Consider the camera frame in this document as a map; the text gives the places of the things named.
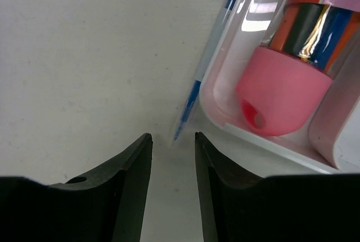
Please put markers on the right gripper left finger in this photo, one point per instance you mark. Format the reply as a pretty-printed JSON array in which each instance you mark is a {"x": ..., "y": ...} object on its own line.
[{"x": 106, "y": 203}]

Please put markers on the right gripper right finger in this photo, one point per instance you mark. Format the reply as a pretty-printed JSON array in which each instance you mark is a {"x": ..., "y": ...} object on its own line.
[{"x": 237, "y": 205}]

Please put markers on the white compartment tray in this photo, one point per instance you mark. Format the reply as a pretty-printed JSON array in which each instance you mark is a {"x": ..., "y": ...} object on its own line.
[{"x": 329, "y": 140}]

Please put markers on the pink capped marker tube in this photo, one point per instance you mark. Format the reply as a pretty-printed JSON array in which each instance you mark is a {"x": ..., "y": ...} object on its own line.
[{"x": 300, "y": 55}]

